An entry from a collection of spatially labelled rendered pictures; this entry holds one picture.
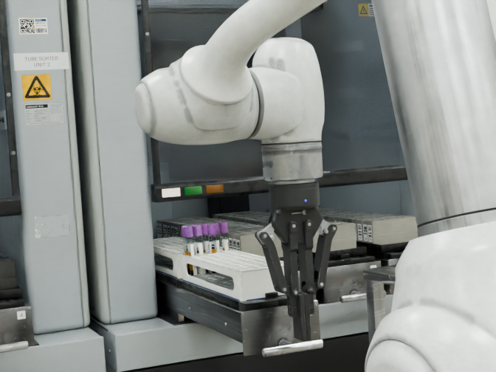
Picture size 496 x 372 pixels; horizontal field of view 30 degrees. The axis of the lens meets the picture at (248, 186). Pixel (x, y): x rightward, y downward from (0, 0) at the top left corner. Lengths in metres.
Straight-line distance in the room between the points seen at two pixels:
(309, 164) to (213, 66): 0.23
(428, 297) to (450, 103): 0.16
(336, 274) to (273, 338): 0.42
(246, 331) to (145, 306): 0.41
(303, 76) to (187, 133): 0.20
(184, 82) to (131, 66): 0.57
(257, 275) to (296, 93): 0.33
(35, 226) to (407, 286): 1.07
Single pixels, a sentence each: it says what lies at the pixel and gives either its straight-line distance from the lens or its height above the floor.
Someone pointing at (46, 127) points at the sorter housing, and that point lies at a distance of 1.75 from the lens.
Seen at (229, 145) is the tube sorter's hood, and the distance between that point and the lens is 1.84.
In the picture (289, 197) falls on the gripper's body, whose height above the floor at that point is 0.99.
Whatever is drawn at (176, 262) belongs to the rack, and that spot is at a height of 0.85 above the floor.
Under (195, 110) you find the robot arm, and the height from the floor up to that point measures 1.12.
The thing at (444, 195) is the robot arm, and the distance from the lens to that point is 0.80.
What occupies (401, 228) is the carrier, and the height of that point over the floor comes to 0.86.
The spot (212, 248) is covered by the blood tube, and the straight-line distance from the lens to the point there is 1.73.
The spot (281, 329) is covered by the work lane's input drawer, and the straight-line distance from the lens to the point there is 1.48.
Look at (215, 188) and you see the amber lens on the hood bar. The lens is 1.82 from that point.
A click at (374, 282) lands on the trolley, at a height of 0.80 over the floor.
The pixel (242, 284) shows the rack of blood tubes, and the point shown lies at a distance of 1.48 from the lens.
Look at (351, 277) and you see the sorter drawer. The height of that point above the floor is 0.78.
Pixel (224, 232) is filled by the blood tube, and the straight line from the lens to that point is 1.75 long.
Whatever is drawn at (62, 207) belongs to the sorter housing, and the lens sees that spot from 1.76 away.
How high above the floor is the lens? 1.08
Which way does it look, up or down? 3 degrees down
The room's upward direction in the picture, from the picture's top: 4 degrees counter-clockwise
